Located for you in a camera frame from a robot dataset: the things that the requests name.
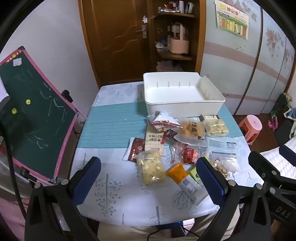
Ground black cable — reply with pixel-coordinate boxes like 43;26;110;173
0;119;26;219

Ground floral sliding wardrobe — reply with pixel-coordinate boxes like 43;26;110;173
200;0;296;116

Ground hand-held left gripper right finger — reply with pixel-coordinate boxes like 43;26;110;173
195;157;271;241

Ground pink-framed green chalkboard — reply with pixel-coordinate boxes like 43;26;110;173
0;46;87;186

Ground white red-print snack packet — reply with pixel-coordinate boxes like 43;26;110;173
147;110;184;131

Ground folded pink cloths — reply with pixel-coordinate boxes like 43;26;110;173
156;61;184;73

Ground green bag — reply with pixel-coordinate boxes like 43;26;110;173
270;93;293;119

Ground small dark red packet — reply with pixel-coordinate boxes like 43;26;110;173
162;129;178;145

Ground row of small bottles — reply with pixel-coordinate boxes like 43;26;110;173
158;0;195;15

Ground dark red white sachet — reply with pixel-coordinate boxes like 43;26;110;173
122;137;146;163

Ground brown wooden shelf cabinet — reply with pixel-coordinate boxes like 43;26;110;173
147;0;207;75

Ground yellow chips clear packet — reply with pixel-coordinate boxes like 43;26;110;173
134;148;167;185

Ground pink toy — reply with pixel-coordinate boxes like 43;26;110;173
268;116;278;132

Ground blue white cloth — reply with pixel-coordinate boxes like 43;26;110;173
283;108;296;140

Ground beige snack packet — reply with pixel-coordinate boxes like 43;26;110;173
144;125;166;154

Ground striped bed sheet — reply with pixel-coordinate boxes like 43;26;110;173
260;137;296;179

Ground pale chips clear packet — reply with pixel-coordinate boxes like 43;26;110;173
203;119;229;138

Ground white plastic storage bin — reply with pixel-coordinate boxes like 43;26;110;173
143;72;226;117

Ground brown wooden door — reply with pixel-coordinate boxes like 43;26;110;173
78;0;151;88

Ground pink handled basket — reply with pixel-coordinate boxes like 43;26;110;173
167;22;191;55

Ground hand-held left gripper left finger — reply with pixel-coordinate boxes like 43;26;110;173
24;156;102;241

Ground pink plastic stool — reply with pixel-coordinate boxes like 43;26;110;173
238;115;263;145

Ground metal door handle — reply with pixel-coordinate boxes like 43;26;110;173
136;25;147;39

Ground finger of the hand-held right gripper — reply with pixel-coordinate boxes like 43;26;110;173
279;144;296;168
248;151;282;186

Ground orange cracker clear packet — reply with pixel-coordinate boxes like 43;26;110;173
173;118;208;147

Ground green snack packet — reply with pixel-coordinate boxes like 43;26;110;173
187;167;201;183

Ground red snack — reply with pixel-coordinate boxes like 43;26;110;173
170;142;206;166

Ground wall poster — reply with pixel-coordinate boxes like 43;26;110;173
214;0;249;40

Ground black chalkboard clamp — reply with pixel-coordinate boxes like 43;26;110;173
61;90;73;103

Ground orange cap white tube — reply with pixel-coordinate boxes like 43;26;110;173
166;163;208;206

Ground nut mix white-label packet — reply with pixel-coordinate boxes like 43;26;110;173
206;149;241;179

